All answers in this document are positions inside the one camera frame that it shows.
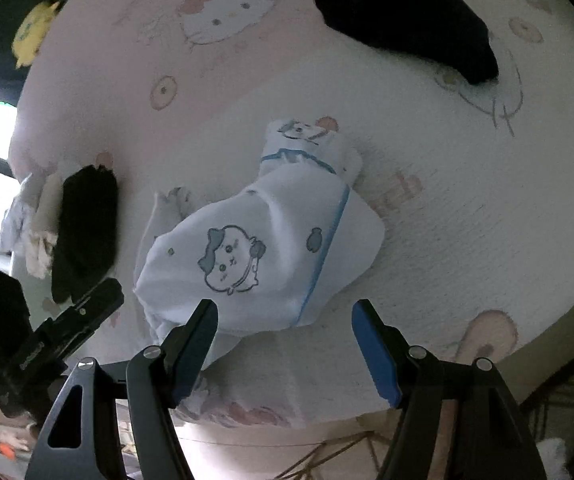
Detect yellow plush toy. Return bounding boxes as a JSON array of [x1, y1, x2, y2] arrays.
[[11, 1, 61, 69]]

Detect pink cat-print blanket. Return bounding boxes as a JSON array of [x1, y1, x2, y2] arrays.
[[7, 0, 574, 428]]

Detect folded black garment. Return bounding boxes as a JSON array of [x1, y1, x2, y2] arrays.
[[51, 164, 119, 305]]

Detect folded white garment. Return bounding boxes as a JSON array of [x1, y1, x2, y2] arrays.
[[0, 174, 35, 256]]

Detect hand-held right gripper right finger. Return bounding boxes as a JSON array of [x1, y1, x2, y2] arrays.
[[351, 299, 548, 480]]

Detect white cartoon-print pants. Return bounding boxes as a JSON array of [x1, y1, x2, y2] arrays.
[[132, 118, 386, 368]]

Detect folded beige garment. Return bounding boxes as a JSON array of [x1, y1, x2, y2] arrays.
[[24, 170, 64, 280]]

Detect wooden rack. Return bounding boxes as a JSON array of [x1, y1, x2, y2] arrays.
[[274, 430, 398, 480]]

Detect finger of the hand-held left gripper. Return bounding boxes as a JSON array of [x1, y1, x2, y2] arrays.
[[0, 265, 32, 383], [47, 277, 125, 356]]

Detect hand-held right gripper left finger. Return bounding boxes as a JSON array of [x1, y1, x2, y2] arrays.
[[24, 299, 218, 480]]

